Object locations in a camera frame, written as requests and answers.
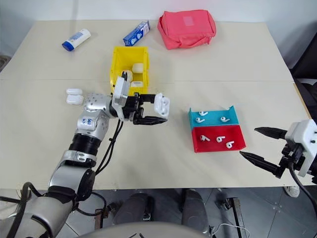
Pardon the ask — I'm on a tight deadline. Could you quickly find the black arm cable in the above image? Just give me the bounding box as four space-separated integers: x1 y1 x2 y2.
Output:
288 158 317 212
95 118 125 175

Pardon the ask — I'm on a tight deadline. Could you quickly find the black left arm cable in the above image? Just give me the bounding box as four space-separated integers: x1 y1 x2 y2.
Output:
95 118 125 175

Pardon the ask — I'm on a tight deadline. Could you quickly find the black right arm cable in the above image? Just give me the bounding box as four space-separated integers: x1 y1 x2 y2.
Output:
288 158 317 212

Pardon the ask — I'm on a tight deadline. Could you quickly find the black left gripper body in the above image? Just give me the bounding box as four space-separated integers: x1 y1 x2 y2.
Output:
122 92 147 125

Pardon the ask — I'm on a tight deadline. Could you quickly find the rusty metal table leg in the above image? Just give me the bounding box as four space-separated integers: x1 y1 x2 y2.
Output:
222 196 246 238
95 207 106 237

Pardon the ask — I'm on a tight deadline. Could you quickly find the grey mesh object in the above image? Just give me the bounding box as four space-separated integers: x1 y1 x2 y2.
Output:
0 55 12 73

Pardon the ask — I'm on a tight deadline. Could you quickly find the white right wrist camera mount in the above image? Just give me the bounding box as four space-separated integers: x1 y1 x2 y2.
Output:
284 119 317 178

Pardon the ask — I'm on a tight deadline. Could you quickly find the white tube with blue cap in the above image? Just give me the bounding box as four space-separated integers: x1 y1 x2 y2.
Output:
61 28 92 52

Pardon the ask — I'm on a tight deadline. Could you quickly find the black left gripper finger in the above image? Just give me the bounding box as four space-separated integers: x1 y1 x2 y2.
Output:
139 93 159 105
133 115 169 125

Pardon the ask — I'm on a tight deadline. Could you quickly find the teal plastic tray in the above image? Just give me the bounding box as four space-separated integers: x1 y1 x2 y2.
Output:
187 105 240 130

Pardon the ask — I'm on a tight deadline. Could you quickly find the yellow plastic bin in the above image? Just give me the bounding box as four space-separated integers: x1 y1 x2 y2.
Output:
109 45 151 91

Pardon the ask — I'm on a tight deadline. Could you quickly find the blue and white carton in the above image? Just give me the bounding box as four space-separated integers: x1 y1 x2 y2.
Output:
122 20 151 47

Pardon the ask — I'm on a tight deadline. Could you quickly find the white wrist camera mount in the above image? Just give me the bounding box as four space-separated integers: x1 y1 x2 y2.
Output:
284 119 317 178
111 76 132 122

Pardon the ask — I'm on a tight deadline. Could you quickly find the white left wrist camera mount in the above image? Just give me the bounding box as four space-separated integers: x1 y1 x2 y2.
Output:
111 76 132 122

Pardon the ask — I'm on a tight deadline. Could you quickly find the pink fabric pouch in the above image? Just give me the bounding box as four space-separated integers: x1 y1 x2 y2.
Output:
157 9 217 51

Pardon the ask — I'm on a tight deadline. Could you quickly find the white shoe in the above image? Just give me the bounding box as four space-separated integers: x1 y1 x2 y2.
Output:
283 185 301 198

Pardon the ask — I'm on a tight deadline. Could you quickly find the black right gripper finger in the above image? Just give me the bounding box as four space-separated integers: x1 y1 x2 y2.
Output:
239 151 286 179
254 126 289 140

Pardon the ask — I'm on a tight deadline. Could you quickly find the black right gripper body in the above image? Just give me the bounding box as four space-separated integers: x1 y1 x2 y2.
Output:
278 141 307 172

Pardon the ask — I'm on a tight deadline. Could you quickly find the thin white floor cable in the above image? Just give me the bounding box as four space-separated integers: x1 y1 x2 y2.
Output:
212 223 251 238

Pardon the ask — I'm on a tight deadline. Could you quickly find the red plastic tray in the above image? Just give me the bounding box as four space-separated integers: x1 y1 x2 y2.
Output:
191 124 247 153

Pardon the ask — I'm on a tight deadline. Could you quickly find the black chair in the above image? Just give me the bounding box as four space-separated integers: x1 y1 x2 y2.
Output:
288 24 317 115

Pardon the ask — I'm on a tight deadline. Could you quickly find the black shoulder cable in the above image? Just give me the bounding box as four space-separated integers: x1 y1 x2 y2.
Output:
0 181 107 238

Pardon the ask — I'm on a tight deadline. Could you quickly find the dark rounded shape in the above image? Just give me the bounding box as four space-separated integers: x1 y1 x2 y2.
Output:
113 192 150 225
181 188 209 234

